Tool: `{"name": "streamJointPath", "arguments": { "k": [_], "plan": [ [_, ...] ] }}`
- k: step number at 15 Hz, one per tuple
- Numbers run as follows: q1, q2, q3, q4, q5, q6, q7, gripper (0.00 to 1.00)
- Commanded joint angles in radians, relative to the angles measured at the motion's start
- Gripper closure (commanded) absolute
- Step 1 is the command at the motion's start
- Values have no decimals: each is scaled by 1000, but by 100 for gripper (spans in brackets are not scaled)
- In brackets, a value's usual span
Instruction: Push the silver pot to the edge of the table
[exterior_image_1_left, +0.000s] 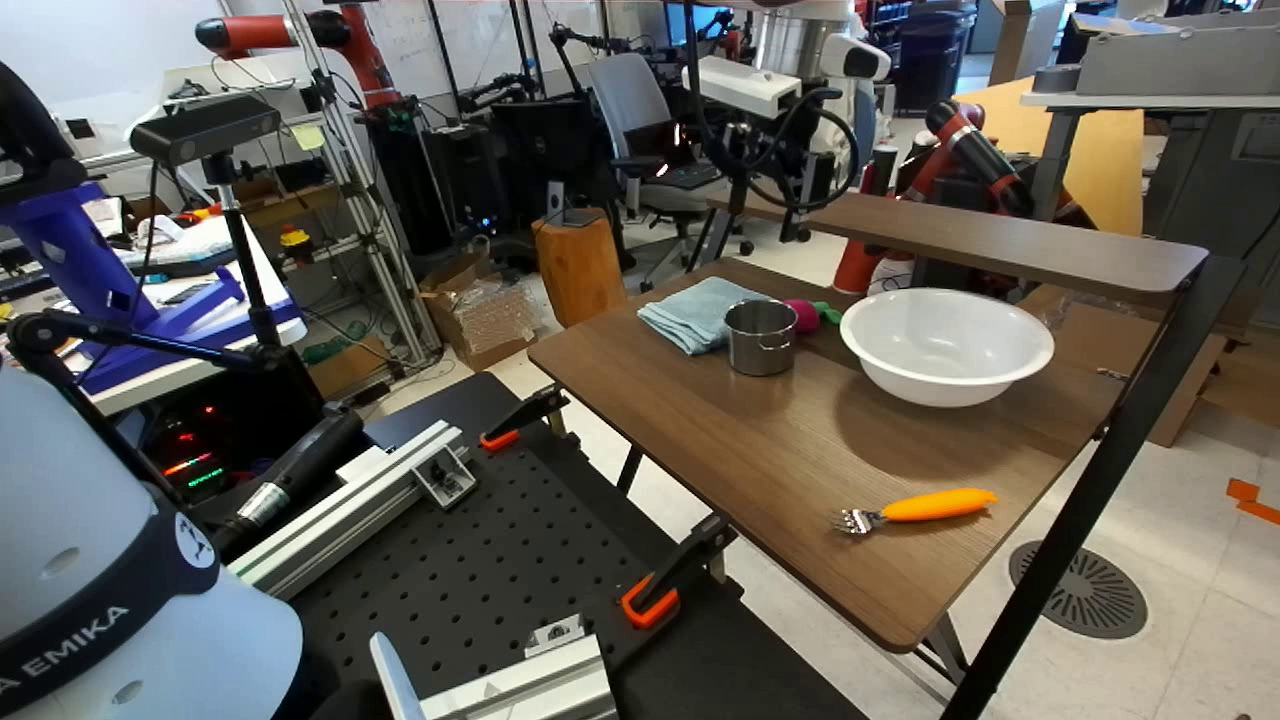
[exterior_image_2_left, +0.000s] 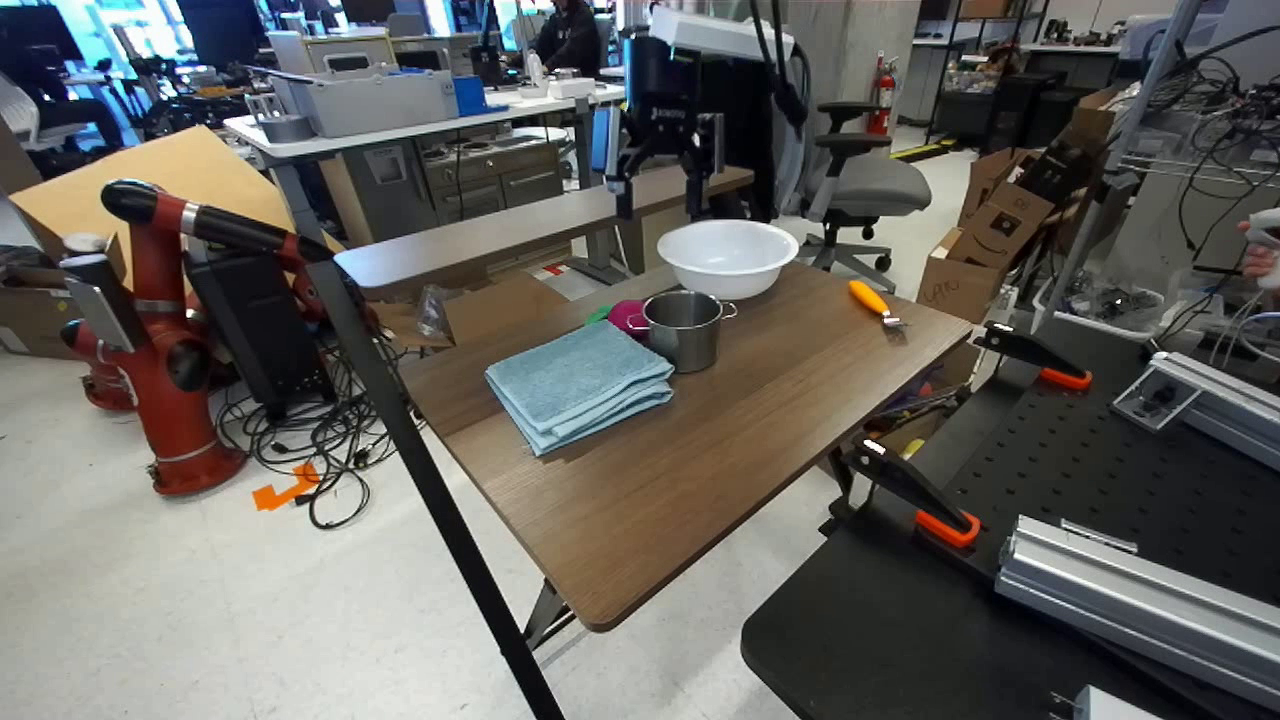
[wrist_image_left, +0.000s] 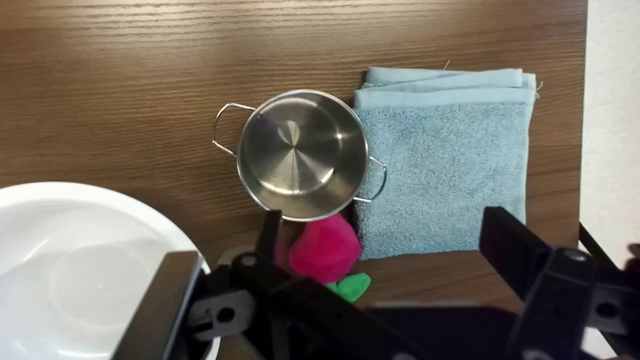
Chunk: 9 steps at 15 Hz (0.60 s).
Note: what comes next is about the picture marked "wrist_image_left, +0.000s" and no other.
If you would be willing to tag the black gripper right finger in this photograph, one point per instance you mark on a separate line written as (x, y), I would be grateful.
(560, 300)

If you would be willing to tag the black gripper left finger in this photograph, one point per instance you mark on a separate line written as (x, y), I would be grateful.
(267, 300)

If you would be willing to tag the small silver steel pot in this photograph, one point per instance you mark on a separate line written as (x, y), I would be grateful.
(302, 157)

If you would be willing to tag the pink plush toy green leaf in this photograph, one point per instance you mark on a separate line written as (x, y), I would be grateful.
(325, 250)

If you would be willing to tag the folded light blue towel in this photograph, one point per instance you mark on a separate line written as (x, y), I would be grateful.
(446, 167)

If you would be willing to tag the white plastic bowl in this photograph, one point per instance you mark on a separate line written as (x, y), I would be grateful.
(73, 272)

